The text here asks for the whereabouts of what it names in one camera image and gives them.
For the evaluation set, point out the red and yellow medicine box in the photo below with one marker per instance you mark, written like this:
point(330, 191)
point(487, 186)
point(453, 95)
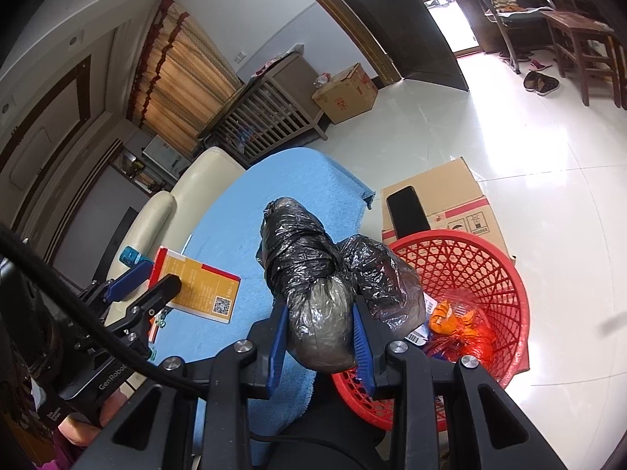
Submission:
point(201, 286)

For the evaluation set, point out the small cardboard box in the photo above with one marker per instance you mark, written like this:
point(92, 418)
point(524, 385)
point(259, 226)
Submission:
point(348, 95)

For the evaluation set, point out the tan curtain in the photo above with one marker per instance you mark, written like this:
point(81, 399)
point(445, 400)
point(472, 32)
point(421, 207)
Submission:
point(181, 78)

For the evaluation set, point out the black smartphone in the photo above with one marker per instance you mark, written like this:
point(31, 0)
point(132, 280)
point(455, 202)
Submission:
point(407, 209)

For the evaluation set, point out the person's left hand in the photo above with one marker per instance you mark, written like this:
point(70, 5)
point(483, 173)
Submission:
point(81, 433)

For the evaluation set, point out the wooden crib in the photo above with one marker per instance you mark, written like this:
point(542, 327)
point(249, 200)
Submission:
point(267, 117)

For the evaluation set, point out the red plastic basket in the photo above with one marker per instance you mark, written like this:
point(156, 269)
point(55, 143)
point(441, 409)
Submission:
point(494, 279)

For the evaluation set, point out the white appliance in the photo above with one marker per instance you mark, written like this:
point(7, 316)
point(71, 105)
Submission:
point(164, 154)

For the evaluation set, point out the black plastic bag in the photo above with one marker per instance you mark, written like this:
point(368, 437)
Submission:
point(313, 274)

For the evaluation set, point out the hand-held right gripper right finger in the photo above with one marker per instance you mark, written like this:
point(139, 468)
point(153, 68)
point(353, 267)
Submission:
point(363, 347)

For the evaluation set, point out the metal folding chair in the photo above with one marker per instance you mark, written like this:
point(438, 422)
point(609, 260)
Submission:
point(514, 17)

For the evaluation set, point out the orange plastic wrapper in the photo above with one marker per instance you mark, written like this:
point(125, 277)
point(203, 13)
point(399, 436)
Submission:
point(458, 323)

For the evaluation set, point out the cream leather sofa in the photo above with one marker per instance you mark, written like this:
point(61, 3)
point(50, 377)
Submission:
point(205, 174)

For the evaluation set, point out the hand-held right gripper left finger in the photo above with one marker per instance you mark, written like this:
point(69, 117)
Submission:
point(277, 347)

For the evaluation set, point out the brown slipper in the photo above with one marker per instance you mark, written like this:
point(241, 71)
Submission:
point(548, 86)
point(533, 80)

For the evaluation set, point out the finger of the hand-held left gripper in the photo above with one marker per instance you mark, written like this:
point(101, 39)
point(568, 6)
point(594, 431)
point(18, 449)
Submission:
point(156, 296)
point(128, 278)

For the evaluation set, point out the clear plastic bottle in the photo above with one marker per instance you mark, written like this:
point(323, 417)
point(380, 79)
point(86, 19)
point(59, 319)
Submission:
point(322, 79)

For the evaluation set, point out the red slipper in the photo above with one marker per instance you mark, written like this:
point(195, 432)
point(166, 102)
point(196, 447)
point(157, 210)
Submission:
point(540, 64)

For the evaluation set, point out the large cardboard box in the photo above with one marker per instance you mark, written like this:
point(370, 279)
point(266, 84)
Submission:
point(460, 196)

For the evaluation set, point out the wooden stool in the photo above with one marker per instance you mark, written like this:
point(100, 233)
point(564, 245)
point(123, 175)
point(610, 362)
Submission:
point(580, 44)

